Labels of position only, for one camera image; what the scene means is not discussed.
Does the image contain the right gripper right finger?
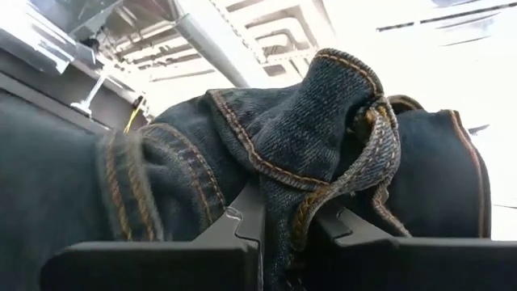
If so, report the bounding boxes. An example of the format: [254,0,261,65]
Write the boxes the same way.
[313,208,517,291]

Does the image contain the dark denim jeans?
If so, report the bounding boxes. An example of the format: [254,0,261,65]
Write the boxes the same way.
[0,47,493,291]

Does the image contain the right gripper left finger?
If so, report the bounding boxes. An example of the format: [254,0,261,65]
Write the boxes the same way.
[40,181,266,291]

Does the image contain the grey ceiling pipe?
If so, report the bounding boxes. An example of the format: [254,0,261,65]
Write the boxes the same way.
[173,14,251,89]

